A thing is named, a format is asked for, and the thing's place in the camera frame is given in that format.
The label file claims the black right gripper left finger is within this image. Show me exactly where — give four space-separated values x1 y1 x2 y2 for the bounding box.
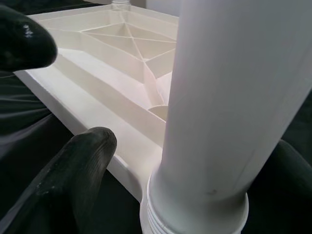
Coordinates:
0 126 117 234

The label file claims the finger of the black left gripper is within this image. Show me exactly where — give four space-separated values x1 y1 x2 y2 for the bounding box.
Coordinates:
0 4 59 73

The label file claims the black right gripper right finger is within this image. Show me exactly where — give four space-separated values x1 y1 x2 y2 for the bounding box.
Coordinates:
243 140 312 234

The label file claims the white plastic table top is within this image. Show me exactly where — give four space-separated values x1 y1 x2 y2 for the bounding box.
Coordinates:
13 4 181 205

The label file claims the black tablecloth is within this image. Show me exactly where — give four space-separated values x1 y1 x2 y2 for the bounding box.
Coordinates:
0 0 312 234

